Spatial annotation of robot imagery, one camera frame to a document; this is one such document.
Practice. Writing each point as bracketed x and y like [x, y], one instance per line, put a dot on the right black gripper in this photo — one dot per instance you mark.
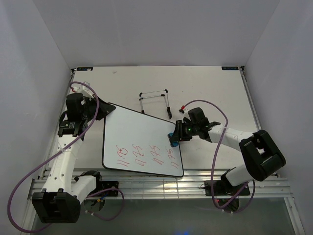
[179, 135]

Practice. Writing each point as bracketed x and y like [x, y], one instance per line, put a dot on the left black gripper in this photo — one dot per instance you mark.
[105, 109]

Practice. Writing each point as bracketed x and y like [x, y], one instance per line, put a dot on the blue whiteboard eraser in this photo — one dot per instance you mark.
[173, 139]

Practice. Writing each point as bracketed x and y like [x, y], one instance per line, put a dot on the white whiteboard black frame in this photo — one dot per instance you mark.
[137, 142]

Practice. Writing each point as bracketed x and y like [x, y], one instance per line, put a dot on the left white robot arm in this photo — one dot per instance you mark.
[60, 200]

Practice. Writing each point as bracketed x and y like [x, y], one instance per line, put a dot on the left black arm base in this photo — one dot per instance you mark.
[107, 188]

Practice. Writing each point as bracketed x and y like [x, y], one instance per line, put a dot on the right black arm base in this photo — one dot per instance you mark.
[223, 187]

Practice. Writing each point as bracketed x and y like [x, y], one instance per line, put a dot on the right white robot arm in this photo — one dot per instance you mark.
[261, 155]

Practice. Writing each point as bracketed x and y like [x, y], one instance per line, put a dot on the left blue corner label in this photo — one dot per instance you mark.
[84, 68]

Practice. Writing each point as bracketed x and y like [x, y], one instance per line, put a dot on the blue corner label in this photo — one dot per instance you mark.
[229, 68]
[84, 68]

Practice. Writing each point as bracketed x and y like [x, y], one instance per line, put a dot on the right blue corner label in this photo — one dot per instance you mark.
[229, 68]

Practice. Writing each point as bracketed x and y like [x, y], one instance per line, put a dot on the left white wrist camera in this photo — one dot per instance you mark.
[83, 89]

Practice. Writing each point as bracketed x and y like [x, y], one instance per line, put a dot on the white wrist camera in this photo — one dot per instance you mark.
[83, 89]
[184, 113]

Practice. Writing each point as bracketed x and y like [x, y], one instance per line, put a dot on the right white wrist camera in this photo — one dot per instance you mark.
[184, 113]

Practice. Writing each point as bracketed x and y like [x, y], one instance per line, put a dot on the black wire whiteboard stand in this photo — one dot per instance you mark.
[154, 97]

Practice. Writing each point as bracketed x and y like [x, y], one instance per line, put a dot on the aluminium rail frame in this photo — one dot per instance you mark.
[220, 93]

